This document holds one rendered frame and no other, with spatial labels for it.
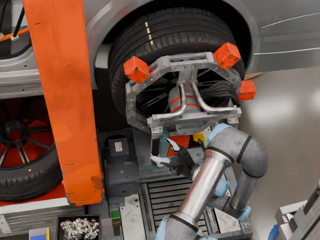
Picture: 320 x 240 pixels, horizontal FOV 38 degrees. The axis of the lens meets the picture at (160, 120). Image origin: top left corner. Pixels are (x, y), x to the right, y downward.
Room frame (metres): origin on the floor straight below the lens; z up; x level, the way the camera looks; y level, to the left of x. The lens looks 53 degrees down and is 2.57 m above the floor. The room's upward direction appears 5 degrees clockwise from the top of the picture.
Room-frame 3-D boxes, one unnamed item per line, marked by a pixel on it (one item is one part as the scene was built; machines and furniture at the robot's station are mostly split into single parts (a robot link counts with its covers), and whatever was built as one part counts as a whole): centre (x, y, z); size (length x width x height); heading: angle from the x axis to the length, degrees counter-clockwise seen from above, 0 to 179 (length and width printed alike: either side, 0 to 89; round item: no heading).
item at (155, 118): (1.29, -0.03, 1.03); 0.19 x 0.18 x 0.11; 14
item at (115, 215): (0.89, 0.16, 0.64); 0.04 x 0.04 x 0.04; 14
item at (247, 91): (1.51, -0.40, 0.85); 0.09 x 0.08 x 0.07; 104
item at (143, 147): (1.60, -0.06, 0.32); 0.40 x 0.30 x 0.28; 104
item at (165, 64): (1.43, -0.10, 0.85); 0.54 x 0.07 x 0.54; 104
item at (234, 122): (1.27, -0.31, 0.93); 0.09 x 0.05 x 0.05; 14
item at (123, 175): (1.39, 0.21, 0.26); 0.42 x 0.18 x 0.35; 14
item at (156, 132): (1.19, 0.02, 0.93); 0.09 x 0.05 x 0.05; 14
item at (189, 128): (1.36, -0.12, 0.85); 0.21 x 0.14 x 0.14; 14
